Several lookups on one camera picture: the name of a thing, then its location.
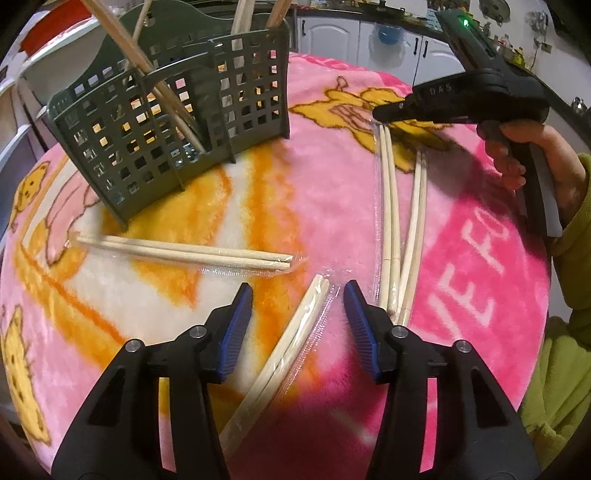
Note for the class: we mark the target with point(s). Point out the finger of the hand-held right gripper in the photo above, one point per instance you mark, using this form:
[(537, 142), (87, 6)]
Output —
[(392, 110)]

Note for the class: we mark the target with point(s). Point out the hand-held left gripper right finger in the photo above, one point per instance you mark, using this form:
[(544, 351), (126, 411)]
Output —
[(362, 332)]

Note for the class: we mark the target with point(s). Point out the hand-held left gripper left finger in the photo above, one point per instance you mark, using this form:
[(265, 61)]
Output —
[(235, 332)]

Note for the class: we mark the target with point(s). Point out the wooden chopstick pair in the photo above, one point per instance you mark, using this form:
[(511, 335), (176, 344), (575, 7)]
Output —
[(184, 251), (142, 21), (286, 332), (388, 221), (138, 64), (415, 230), (279, 11), (240, 23)]

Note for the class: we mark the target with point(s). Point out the green plastic utensil basket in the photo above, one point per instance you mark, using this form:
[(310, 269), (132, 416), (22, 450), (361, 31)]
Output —
[(115, 120)]

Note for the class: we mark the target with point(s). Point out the person's right forearm green sleeve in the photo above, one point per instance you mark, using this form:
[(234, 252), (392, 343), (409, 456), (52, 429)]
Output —
[(577, 221)]

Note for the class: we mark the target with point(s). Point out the person's right hand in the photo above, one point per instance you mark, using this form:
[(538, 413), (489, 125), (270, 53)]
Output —
[(503, 161)]

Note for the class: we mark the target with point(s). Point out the white kitchen cabinets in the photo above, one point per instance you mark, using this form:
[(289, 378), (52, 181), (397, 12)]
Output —
[(332, 37)]

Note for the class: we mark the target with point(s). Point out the pink bear printed blanket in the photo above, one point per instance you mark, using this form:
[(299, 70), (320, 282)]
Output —
[(323, 194)]

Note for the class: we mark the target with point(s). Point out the person's green fleece robe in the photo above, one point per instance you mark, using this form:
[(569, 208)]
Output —
[(558, 378)]

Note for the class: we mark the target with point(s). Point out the short plastic drawer unit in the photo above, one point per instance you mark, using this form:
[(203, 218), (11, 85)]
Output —
[(9, 138)]

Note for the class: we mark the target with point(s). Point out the tall plastic drawer unit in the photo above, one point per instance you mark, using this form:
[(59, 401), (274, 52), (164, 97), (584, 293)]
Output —
[(32, 74)]

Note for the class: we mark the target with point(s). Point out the red plastic basin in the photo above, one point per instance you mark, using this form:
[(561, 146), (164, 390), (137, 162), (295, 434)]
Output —
[(46, 27)]

